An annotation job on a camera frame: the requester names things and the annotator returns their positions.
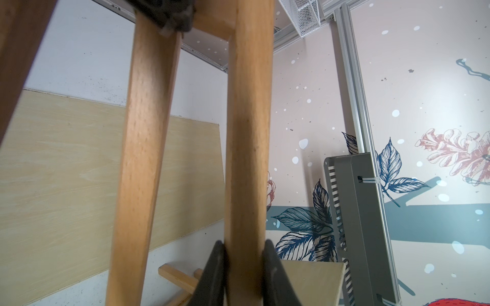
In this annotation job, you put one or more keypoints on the plywood board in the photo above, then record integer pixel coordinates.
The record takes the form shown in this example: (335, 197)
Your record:
(316, 282)
(60, 161)

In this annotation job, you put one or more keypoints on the black hanging basket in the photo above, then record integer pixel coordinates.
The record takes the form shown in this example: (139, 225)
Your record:
(360, 231)

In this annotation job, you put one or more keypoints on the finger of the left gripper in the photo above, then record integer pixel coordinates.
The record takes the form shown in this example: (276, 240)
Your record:
(170, 15)

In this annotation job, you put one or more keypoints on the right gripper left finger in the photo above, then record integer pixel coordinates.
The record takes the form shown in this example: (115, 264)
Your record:
(210, 290)

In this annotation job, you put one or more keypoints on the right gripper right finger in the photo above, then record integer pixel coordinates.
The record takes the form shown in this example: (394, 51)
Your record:
(276, 289)

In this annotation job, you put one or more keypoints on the white wire mesh basket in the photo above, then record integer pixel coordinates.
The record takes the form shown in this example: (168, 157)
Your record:
(303, 14)

